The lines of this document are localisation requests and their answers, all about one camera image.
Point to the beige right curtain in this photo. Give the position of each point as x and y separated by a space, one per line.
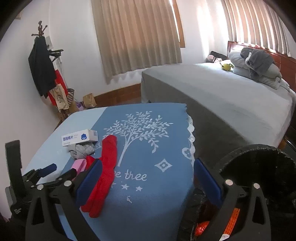
255 22

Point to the orange bubble wrap sheet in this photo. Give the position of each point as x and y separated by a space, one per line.
232 222

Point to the striped basket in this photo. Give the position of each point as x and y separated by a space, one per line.
70 95

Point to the beige curtain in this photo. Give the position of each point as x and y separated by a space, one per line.
255 22
135 35

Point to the grey rolled sock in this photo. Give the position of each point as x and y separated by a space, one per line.
78 151

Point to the red wooden headboard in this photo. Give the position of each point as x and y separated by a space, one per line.
285 64

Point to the blue tree-pattern tablecloth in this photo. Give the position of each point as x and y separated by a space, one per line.
153 174

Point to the dark grey folded blanket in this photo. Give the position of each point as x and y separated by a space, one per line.
258 61

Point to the black trash bin bag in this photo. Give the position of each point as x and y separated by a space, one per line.
267 166

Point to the white blue medicine box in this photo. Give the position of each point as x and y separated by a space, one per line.
79 137

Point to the yellow plush toy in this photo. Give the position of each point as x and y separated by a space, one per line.
227 67

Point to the beige left curtain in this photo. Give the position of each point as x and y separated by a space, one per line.
135 35

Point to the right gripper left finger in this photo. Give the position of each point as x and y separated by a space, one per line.
43 222

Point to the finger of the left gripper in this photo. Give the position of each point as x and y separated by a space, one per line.
34 176
68 176

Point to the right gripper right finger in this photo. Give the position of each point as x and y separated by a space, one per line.
253 221

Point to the pink sock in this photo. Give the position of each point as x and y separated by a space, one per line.
79 165

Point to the grey sheeted bed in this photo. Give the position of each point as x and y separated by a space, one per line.
228 111

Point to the black hanging coat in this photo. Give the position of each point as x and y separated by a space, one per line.
41 66

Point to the wooden coat rack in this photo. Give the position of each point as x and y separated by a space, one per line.
55 56

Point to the red hanging bag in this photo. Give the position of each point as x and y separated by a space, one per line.
58 80

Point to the red sock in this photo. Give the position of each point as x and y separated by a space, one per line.
95 202

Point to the grey pillow stack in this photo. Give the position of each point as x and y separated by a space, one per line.
273 77

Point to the black bag on nightstand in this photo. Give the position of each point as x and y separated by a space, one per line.
214 57

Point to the brown paper bag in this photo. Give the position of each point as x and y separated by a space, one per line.
89 101

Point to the purple item on floor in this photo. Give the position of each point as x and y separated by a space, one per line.
80 106

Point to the red plastic bag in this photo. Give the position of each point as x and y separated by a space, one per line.
200 228

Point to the beige tote bag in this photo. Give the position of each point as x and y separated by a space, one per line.
59 95

